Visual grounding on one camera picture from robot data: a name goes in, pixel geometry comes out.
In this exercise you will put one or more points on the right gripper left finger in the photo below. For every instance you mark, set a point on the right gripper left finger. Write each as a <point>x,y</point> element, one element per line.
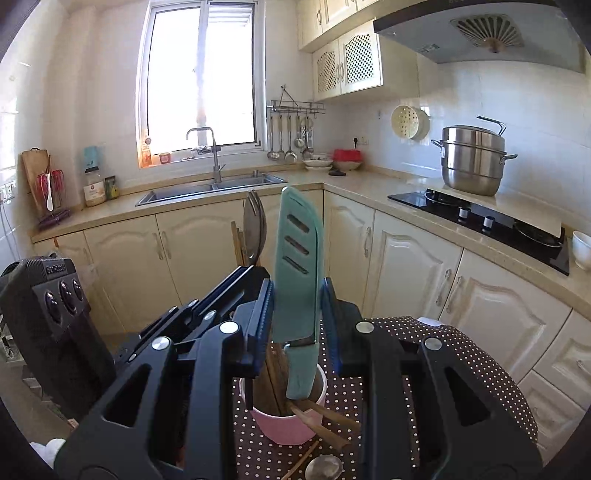
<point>168,414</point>

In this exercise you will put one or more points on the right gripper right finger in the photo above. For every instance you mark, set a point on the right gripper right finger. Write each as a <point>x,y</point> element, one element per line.
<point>406,392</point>

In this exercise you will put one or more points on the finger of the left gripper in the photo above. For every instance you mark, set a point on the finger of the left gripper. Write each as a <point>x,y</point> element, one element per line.
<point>231,290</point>
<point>204,315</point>

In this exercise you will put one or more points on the teal sheathed knife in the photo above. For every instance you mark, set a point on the teal sheathed knife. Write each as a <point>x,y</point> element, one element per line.
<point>297,284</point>

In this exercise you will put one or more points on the metal spoon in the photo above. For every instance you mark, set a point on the metal spoon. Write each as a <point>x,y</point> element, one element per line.
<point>324,467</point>

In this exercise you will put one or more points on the steel kitchen sink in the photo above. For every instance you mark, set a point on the steel kitchen sink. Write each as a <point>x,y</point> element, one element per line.
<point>194,189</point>

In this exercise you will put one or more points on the person's left hand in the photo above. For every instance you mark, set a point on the person's left hand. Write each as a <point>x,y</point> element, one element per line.
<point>49,436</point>

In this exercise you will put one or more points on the brown polka dot tablecloth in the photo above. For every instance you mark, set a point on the brown polka dot tablecloth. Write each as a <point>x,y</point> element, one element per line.
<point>415,368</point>

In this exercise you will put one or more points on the cream lower cabinets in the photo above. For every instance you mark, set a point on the cream lower cabinets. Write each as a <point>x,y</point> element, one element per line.
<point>391,259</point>

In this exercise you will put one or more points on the cream cabinets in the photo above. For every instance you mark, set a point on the cream cabinets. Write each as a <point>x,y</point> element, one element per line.
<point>391,259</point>
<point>348,57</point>

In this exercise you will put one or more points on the chrome faucet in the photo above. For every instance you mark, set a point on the chrome faucet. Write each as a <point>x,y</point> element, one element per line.
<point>212,149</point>

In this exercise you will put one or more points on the small spice jar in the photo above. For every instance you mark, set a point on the small spice jar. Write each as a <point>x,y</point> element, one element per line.
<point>111,189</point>

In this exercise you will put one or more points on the clear jar blue lid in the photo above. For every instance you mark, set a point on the clear jar blue lid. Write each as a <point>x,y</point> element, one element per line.
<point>94,189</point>

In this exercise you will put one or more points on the red utensil holder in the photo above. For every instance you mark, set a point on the red utensil holder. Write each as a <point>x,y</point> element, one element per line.
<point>51,188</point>

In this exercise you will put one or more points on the stacked white plates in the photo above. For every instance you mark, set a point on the stacked white plates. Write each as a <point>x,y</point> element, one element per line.
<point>320,163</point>

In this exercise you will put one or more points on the red container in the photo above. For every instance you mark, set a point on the red container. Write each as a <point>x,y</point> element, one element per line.
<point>347,160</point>

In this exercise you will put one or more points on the black gas stove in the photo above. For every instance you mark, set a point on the black gas stove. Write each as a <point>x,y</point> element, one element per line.
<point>532,241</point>

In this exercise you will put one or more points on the hanging utensil rack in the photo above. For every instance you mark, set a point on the hanging utensil rack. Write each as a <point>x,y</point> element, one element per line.
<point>290,127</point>

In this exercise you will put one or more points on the wooden cutting board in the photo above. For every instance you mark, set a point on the wooden cutting board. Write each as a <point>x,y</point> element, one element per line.
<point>36,162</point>

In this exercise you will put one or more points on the white bowl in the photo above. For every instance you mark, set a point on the white bowl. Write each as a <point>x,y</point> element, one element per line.
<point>581,246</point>

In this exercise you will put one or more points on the window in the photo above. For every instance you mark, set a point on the window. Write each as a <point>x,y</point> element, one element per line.
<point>200,64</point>

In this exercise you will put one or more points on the stainless steel steamer pot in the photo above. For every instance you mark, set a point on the stainless steel steamer pot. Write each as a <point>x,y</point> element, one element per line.
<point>473,158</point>

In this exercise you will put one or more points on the cream round strainer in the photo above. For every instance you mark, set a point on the cream round strainer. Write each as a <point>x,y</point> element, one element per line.
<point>410,123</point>

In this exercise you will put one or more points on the cream upper cabinets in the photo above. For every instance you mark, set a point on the cream upper cabinets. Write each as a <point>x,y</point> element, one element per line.
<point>348,57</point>

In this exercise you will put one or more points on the range hood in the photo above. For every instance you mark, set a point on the range hood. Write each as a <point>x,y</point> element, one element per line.
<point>464,31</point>

